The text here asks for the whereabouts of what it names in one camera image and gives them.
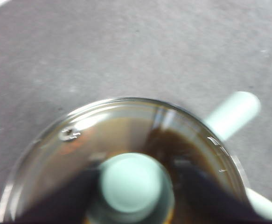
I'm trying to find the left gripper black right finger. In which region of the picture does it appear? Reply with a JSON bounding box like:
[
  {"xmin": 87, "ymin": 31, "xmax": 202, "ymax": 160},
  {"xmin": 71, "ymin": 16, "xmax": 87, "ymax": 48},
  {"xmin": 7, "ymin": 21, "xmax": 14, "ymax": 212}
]
[{"xmin": 172, "ymin": 163, "xmax": 270, "ymax": 222}]

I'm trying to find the mint green breakfast machine base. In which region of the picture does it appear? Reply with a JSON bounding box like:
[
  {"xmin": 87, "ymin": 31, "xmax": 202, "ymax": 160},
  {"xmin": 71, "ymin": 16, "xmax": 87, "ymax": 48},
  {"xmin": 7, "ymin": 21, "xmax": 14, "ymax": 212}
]
[{"xmin": 245, "ymin": 187, "xmax": 272, "ymax": 222}]

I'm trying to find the glass lid with green knob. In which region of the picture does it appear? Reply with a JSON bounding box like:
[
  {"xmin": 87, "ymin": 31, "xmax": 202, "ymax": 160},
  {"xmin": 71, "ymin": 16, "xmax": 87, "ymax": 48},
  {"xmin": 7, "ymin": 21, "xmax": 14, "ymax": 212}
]
[{"xmin": 0, "ymin": 97, "xmax": 247, "ymax": 224}]

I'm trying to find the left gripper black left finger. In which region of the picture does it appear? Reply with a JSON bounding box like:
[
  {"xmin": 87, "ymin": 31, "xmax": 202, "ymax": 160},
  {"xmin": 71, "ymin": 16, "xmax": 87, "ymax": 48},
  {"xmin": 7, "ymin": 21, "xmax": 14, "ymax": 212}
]
[{"xmin": 16, "ymin": 168, "xmax": 102, "ymax": 222}]

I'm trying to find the mint green pot with handle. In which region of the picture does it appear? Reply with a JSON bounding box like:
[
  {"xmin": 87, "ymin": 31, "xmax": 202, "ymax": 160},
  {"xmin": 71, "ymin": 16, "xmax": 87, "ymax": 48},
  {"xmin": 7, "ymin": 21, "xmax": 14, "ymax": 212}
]
[{"xmin": 203, "ymin": 91, "xmax": 261, "ymax": 199}]

